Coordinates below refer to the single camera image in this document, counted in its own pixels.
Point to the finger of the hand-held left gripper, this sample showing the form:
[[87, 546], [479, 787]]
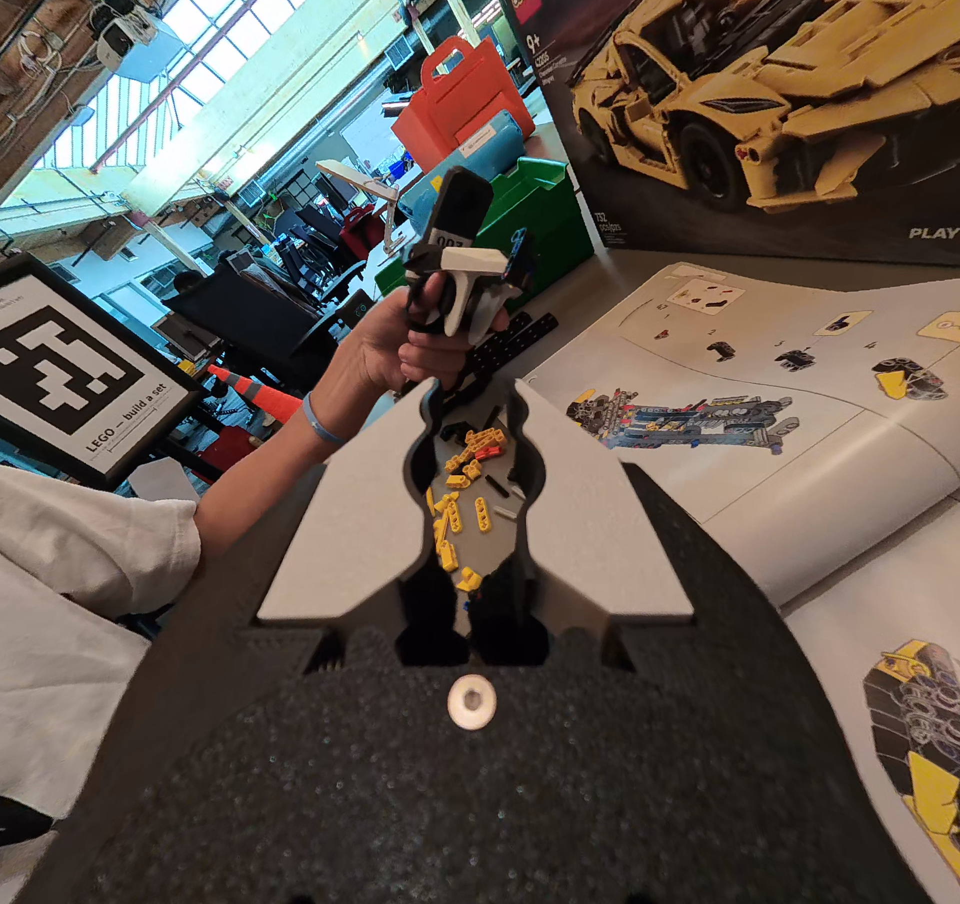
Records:
[[476, 263]]

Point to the blue wrapped bundle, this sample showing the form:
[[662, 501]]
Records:
[[487, 143]]

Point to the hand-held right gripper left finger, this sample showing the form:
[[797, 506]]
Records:
[[345, 544]]

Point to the white ceiling device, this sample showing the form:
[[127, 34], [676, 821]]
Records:
[[124, 38]]

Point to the lego car set box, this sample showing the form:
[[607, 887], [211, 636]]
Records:
[[750, 94]]

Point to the orange plastic case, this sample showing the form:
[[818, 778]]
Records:
[[465, 102]]

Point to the wooden jointed lamp arm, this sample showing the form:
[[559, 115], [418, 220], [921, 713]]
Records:
[[352, 171]]

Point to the pile of yellow lego pieces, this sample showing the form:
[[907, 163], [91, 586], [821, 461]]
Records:
[[457, 499]]

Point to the orange traffic cone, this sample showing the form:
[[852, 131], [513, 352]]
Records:
[[259, 394]]

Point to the blue wristband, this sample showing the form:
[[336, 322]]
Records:
[[322, 420]]

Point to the person's left hand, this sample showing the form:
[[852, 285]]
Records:
[[375, 357]]

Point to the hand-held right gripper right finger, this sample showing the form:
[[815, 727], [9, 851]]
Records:
[[607, 544]]

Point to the lego instruction booklet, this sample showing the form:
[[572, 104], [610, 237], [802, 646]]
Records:
[[750, 469]]

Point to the green plastic bin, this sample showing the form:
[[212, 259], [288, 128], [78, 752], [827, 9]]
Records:
[[547, 207]]

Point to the framed marker sign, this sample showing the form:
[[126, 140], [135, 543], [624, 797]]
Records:
[[67, 364]]

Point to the black office chair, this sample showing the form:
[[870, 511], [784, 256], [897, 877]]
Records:
[[262, 319]]

